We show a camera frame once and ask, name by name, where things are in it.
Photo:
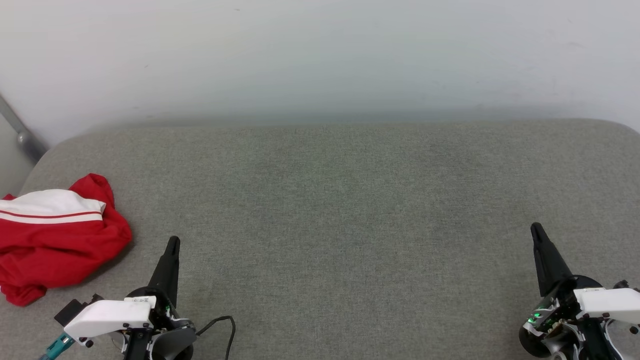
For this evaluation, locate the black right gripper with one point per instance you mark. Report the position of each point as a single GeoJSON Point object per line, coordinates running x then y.
{"type": "Point", "coordinates": [560, 330]}

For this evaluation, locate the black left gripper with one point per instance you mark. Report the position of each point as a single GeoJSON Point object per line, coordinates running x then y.
{"type": "Point", "coordinates": [172, 337]}

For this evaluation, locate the red and white shirt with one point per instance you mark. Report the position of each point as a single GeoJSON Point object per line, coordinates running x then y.
{"type": "Point", "coordinates": [50, 250]}

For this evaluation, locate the grey metal pipe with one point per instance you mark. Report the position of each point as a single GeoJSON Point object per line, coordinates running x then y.
{"type": "Point", "coordinates": [25, 137]}

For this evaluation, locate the grey fabric sofa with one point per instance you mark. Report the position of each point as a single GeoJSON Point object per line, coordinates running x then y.
{"type": "Point", "coordinates": [350, 200]}

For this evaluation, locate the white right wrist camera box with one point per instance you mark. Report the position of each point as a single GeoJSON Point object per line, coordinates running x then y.
{"type": "Point", "coordinates": [607, 302]}

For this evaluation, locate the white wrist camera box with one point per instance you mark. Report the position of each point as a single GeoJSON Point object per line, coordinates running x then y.
{"type": "Point", "coordinates": [607, 302]}
{"type": "Point", "coordinates": [107, 315]}

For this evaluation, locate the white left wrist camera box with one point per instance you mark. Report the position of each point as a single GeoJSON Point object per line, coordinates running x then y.
{"type": "Point", "coordinates": [107, 315]}

